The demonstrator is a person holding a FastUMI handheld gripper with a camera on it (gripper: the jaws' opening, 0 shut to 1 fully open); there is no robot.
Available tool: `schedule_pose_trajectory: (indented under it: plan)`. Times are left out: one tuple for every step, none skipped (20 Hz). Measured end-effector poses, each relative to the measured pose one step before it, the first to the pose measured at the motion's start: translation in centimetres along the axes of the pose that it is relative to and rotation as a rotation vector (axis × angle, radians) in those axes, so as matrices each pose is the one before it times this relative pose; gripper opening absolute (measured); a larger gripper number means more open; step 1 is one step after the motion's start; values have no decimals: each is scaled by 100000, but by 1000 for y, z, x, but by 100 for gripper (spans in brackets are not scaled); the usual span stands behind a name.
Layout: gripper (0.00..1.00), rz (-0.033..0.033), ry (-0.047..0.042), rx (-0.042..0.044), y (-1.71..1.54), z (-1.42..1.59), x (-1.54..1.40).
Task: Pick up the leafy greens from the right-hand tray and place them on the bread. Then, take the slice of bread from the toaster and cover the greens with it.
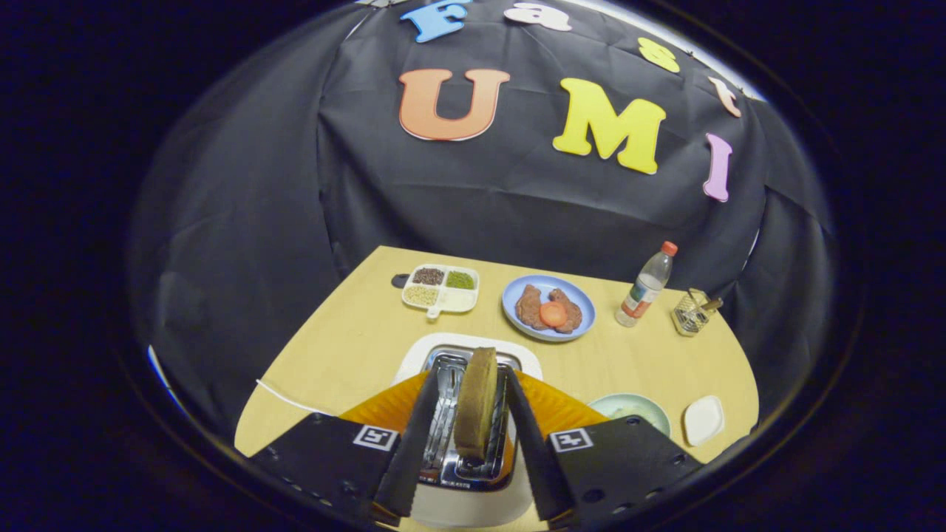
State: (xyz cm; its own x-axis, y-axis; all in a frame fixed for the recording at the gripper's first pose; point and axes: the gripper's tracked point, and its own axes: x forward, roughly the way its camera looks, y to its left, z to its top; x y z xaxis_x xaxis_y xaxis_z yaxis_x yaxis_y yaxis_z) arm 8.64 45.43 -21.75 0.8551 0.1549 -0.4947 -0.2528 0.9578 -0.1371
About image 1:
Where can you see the white toaster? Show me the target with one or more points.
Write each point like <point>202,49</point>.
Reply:
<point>465,506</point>

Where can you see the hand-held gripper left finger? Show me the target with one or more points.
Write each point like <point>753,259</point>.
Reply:
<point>421,436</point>

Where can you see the black backdrop cloth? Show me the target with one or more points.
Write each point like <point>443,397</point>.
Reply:
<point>517,214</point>

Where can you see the white square plate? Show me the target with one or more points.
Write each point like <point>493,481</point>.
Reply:
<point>703,420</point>

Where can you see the white divided tray of seeds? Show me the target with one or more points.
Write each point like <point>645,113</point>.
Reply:
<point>440,288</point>

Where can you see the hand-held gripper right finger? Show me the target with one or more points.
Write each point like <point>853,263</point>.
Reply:
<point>532,443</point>

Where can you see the brown meat patty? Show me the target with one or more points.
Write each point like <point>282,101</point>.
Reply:
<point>570,310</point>
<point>528,307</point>

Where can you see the orange round vegetable slice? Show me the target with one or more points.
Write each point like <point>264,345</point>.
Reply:
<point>553,314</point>

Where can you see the toasted bread slice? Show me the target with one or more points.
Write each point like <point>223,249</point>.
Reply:
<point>475,403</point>

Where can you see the blue plate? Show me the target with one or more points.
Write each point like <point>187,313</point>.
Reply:
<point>517,292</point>

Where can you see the clear water bottle red cap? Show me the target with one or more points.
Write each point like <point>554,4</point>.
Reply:
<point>647,284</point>

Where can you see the light green plate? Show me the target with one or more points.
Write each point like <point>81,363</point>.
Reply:
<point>602,405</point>

